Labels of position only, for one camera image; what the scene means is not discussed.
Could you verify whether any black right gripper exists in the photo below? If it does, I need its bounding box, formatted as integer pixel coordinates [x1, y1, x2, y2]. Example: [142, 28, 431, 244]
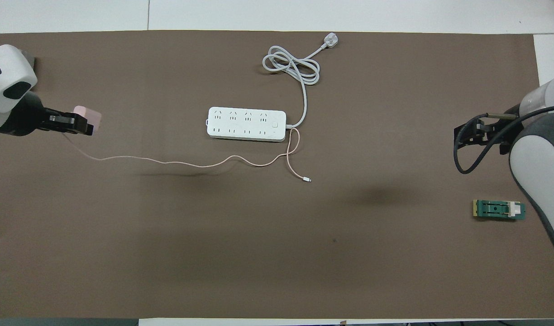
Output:
[454, 117, 525, 155]

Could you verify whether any green and yellow fixture block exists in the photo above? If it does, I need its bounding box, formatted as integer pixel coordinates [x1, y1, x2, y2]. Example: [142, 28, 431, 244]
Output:
[473, 199, 526, 222]

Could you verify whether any brown table mat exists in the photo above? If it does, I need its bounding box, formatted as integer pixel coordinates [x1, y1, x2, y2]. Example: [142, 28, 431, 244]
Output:
[0, 30, 554, 319]

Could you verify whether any white power cord with plug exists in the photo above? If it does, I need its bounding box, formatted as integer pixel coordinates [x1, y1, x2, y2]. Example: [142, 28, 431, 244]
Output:
[263, 33, 339, 130]

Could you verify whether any pink charging cable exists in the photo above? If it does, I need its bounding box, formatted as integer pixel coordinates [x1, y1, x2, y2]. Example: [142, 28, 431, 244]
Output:
[62, 128, 312, 183]

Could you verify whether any pink charger adapter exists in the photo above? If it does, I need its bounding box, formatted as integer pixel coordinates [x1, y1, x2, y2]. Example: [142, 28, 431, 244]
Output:
[73, 105, 102, 133]

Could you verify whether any white power strip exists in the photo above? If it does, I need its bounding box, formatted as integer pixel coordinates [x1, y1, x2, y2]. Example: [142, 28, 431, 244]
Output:
[207, 107, 287, 143]

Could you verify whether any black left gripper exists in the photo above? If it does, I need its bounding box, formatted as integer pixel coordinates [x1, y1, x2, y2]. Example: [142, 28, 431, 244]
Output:
[0, 93, 95, 136]

